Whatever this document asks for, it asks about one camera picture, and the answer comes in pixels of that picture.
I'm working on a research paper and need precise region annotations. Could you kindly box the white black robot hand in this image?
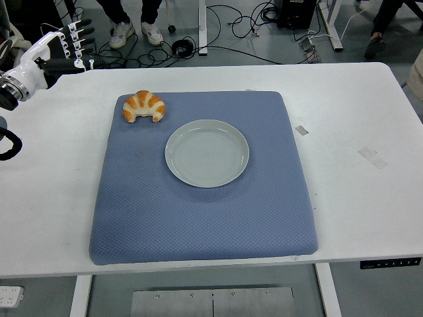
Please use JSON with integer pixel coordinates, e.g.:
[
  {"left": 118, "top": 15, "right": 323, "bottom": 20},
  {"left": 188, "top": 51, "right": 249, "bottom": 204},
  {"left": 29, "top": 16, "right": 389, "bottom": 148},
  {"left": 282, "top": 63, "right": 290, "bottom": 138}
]
[{"left": 6, "top": 18, "right": 107, "bottom": 97}]

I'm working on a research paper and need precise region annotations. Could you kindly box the golden croissant bread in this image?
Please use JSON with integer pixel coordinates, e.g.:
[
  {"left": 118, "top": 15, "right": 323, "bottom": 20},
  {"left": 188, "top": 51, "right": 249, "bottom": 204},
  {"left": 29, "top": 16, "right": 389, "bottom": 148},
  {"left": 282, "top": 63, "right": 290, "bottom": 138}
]
[{"left": 122, "top": 90, "right": 167, "bottom": 123}]

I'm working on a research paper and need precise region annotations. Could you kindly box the round grey plate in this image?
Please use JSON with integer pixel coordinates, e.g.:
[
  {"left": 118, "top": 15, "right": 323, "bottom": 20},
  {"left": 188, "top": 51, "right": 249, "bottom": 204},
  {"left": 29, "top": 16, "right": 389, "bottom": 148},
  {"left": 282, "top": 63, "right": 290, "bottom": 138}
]
[{"left": 164, "top": 119, "right": 250, "bottom": 189}]

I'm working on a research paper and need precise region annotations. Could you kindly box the white chair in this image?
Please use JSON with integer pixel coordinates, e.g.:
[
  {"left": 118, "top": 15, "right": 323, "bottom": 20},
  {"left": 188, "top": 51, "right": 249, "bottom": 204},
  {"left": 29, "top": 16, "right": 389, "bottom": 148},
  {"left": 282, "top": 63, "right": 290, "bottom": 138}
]
[{"left": 0, "top": 34, "right": 24, "bottom": 67}]

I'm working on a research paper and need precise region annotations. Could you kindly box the person's right foot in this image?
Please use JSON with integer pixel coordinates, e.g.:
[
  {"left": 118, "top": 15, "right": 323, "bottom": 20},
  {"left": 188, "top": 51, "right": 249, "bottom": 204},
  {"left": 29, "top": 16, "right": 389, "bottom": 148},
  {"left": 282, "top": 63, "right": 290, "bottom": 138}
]
[{"left": 108, "top": 21, "right": 136, "bottom": 50}]

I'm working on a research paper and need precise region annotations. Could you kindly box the person's foot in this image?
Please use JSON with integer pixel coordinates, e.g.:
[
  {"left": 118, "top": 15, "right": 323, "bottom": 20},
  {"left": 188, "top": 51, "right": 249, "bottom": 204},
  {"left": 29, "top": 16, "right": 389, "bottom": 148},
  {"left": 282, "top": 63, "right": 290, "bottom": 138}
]
[
  {"left": 364, "top": 32, "right": 387, "bottom": 60},
  {"left": 108, "top": 21, "right": 136, "bottom": 50},
  {"left": 141, "top": 21, "right": 165, "bottom": 46}
]

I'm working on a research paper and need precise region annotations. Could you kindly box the person's right leg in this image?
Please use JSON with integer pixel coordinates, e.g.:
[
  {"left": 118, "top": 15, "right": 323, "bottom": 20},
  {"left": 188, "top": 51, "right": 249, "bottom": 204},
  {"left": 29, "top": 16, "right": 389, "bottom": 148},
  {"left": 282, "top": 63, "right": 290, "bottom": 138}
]
[{"left": 96, "top": 0, "right": 132, "bottom": 26}]

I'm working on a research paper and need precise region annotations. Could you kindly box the person's leg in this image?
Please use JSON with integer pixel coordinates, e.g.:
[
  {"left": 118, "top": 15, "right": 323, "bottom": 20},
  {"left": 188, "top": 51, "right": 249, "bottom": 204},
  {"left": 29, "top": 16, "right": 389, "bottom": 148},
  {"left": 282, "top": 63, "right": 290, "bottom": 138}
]
[
  {"left": 140, "top": 0, "right": 163, "bottom": 24},
  {"left": 371, "top": 0, "right": 423, "bottom": 37},
  {"left": 96, "top": 0, "right": 132, "bottom": 26}
]

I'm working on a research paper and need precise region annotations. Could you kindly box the person's left foot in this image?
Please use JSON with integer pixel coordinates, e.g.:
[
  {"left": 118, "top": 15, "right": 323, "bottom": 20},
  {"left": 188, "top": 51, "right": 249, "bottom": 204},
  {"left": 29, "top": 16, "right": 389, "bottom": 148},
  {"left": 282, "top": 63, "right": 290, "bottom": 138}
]
[{"left": 141, "top": 21, "right": 165, "bottom": 46}]

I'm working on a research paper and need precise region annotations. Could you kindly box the person's left leg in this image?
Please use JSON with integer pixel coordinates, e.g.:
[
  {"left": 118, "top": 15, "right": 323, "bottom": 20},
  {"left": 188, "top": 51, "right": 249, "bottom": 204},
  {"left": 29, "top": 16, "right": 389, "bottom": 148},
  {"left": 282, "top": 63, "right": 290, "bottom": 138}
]
[{"left": 140, "top": 0, "right": 163, "bottom": 24}]

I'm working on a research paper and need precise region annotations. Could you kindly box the white desk leg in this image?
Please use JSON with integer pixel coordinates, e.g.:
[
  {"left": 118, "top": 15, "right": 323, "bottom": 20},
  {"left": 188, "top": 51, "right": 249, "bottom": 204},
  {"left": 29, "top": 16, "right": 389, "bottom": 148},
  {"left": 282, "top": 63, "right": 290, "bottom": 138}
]
[{"left": 198, "top": 0, "right": 208, "bottom": 56}]

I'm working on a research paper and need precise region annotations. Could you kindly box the blue quilted mat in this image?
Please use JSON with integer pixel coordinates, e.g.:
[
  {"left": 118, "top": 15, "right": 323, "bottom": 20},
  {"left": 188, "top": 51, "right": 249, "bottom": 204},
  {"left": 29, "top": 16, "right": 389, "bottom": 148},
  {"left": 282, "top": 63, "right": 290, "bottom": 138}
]
[{"left": 88, "top": 90, "right": 320, "bottom": 267}]

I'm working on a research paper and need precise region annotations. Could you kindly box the white power strip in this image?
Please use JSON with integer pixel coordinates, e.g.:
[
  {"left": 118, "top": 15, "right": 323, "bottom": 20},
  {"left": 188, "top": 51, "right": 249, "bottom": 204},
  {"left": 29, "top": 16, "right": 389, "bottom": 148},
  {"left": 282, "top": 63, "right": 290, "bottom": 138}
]
[{"left": 0, "top": 285, "right": 25, "bottom": 308}]

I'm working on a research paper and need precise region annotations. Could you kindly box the white table leg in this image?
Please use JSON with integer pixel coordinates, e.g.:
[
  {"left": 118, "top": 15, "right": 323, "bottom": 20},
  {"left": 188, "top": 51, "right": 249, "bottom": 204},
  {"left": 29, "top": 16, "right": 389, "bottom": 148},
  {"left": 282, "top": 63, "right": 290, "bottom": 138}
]
[
  {"left": 313, "top": 263, "right": 343, "bottom": 317},
  {"left": 69, "top": 274, "right": 93, "bottom": 317}
]

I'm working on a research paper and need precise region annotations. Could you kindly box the black equipment box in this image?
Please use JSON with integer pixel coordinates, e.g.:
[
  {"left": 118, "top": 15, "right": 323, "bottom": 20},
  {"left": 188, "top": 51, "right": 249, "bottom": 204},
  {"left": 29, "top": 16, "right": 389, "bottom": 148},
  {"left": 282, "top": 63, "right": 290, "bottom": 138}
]
[{"left": 276, "top": 0, "right": 319, "bottom": 30}]

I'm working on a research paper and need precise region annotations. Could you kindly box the grey foot pedal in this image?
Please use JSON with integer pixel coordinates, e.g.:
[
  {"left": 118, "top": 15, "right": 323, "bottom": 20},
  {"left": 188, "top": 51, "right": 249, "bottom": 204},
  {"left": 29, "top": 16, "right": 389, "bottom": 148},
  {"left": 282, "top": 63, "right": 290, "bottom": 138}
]
[{"left": 299, "top": 35, "right": 322, "bottom": 63}]

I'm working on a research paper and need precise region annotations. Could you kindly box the large clear tape patch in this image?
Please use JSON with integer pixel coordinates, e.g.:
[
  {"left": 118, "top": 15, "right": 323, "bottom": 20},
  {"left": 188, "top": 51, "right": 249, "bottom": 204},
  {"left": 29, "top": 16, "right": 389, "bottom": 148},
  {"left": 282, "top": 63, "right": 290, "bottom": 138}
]
[{"left": 358, "top": 145, "right": 389, "bottom": 170}]

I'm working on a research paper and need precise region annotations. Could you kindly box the beige fabric object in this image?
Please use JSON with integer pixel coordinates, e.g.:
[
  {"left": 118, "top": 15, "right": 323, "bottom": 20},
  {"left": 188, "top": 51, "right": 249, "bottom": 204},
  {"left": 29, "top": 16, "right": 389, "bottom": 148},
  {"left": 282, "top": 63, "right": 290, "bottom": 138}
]
[{"left": 401, "top": 49, "right": 423, "bottom": 103}]

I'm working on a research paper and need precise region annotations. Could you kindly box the black table control panel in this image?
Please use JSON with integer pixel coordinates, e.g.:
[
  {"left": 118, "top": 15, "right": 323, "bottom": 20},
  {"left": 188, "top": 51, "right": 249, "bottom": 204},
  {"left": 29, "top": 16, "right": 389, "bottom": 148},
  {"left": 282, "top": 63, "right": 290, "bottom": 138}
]
[{"left": 360, "top": 257, "right": 423, "bottom": 270}]

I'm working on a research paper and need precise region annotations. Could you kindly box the coiled black cable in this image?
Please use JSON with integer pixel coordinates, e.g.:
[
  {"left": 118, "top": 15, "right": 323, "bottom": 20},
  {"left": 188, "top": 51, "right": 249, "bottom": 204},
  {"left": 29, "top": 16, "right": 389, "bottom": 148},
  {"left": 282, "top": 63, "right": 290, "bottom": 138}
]
[{"left": 171, "top": 38, "right": 196, "bottom": 57}]

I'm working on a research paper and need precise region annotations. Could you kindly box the long black floor cable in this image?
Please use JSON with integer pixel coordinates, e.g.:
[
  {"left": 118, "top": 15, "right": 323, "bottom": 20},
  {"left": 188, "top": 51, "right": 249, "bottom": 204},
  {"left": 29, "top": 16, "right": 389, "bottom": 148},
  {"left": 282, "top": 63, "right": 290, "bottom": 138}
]
[{"left": 194, "top": 45, "right": 284, "bottom": 65}]

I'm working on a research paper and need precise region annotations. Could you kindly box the white slanted desk frame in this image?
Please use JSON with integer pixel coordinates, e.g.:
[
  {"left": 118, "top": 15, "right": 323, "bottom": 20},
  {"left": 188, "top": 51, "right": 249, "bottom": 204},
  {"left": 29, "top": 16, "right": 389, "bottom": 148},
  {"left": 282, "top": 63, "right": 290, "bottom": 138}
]
[{"left": 317, "top": 0, "right": 344, "bottom": 52}]

